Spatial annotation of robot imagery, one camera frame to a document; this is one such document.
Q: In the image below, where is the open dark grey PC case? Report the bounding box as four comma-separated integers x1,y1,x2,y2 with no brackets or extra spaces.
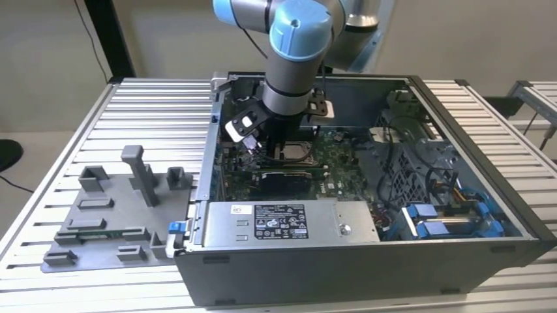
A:
165,71,557,309

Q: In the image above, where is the CPU socket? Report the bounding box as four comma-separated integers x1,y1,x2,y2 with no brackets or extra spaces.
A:
278,141,316,165

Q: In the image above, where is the green RAM stick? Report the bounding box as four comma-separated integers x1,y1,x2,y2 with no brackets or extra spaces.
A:
76,229,128,238

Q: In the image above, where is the black looped internal cable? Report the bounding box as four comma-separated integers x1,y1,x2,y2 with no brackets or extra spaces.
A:
423,165,461,204

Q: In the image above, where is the black box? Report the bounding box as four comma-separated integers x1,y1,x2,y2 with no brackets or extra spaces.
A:
482,96,523,120

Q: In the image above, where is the black round object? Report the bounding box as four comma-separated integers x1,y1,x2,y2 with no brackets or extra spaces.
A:
0,139,24,173

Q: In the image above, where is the black graphics card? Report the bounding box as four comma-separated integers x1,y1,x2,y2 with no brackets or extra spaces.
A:
256,171,314,194

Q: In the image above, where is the hard disk in blue carrier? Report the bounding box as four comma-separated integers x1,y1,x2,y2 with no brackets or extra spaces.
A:
402,201,493,222
413,217,506,241

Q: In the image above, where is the black frame post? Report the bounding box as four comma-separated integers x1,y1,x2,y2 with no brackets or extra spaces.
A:
84,0,136,78

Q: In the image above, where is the metal socket cover frame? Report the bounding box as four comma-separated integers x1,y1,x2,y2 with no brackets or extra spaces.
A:
282,142,316,164

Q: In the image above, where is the white plastic bracket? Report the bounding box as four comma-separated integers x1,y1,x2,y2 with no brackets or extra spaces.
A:
367,127,391,143

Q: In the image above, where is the thin black wall cable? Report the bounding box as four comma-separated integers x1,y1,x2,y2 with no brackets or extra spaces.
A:
76,0,109,84

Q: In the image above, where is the aluminium slat side table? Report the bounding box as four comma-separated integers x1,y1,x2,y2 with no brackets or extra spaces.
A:
506,80,557,154

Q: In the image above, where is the silver power supply unit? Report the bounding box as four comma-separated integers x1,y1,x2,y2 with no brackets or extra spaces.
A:
200,200,382,252

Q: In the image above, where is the grey box wrist camera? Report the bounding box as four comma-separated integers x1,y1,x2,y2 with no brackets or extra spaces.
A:
302,91,336,127

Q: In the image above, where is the perforated metal drive cage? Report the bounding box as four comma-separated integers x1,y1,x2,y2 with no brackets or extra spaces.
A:
354,107,462,211

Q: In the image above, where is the grey printed parts rack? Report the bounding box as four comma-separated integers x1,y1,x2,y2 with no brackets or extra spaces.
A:
40,145,196,274

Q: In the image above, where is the white-edged black wrist camera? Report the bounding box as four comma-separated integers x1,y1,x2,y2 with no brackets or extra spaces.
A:
223,106,267,154

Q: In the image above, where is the green motherboard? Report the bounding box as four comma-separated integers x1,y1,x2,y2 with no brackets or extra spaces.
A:
219,128,375,201

